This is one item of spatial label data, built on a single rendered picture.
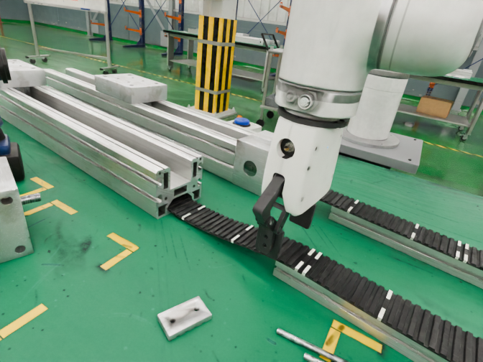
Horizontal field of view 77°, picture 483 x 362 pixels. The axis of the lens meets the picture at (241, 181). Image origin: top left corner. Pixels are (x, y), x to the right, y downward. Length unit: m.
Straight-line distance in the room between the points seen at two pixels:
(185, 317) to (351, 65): 0.29
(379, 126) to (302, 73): 0.69
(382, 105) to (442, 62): 0.66
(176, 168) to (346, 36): 0.36
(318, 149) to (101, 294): 0.29
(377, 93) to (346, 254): 0.55
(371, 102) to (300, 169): 0.66
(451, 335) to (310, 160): 0.23
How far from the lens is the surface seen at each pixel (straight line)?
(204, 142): 0.64
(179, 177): 0.53
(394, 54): 0.29
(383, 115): 0.96
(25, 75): 0.96
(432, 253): 0.55
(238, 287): 0.40
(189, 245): 0.45
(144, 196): 0.50
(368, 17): 0.28
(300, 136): 0.30
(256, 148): 0.56
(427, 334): 0.40
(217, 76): 3.77
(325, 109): 0.29
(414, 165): 0.90
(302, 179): 0.30
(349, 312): 0.40
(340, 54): 0.29
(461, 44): 0.29
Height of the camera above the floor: 1.07
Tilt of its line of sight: 27 degrees down
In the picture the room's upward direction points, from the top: 8 degrees clockwise
